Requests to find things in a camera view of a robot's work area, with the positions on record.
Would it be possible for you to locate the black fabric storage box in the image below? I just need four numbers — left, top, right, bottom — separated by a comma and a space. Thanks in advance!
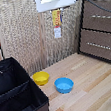
0, 52, 51, 111

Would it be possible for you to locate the black cable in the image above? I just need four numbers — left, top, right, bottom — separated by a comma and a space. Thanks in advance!
76, 0, 111, 18

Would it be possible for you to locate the blue plastic bowl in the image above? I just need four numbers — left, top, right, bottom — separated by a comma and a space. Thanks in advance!
53, 75, 76, 96

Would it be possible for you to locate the silver long drawer handle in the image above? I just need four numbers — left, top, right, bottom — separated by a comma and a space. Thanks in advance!
86, 39, 111, 54
89, 11, 111, 23

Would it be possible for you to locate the brown drawer cabinet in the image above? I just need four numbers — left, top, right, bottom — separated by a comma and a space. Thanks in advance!
70, 0, 111, 73

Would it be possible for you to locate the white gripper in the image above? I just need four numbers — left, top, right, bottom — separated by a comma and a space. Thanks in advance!
34, 0, 79, 18

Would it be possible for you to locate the yellow plastic bowl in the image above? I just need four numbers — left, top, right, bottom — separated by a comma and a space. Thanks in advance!
31, 70, 52, 88

